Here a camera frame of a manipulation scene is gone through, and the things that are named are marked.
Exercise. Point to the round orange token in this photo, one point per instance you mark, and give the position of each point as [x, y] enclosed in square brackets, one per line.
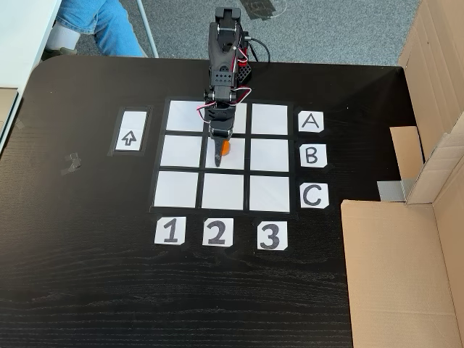
[226, 148]

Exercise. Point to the white nine-square paper grid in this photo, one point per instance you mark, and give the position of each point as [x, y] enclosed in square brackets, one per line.
[270, 156]

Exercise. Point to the paper sheet number 2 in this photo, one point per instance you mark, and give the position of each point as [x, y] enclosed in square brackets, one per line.
[217, 232]

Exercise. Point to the white arrow paper sheet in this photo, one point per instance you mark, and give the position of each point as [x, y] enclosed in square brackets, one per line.
[130, 130]

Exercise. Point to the paper sheet letter A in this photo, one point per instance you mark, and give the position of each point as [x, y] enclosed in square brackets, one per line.
[311, 122]

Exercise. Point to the paper sheet number 1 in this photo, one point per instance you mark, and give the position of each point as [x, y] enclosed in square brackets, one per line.
[169, 231]

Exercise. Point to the paper sheet letter B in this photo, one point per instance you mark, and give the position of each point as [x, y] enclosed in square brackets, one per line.
[312, 156]

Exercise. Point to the paper sheet number 3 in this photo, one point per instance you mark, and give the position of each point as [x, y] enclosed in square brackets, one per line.
[272, 235]

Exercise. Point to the paper sheet letter C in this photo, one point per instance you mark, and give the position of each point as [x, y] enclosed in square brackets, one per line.
[313, 195]

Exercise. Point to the grey metal table leg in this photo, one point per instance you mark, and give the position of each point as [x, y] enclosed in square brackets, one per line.
[148, 32]

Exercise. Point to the black floor tape patch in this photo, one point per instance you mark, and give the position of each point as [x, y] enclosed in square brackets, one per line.
[261, 8]

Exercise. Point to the clear tape scraps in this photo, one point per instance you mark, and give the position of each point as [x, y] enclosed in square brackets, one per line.
[72, 165]

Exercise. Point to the person's leg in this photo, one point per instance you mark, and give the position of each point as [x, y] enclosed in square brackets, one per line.
[105, 25]

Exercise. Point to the white side table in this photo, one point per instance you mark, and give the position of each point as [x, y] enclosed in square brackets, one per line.
[21, 40]

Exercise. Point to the grey duct tape strip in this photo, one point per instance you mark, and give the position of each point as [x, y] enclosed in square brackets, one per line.
[393, 190]

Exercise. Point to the brown cardboard box wall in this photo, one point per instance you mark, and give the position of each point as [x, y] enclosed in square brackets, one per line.
[391, 272]

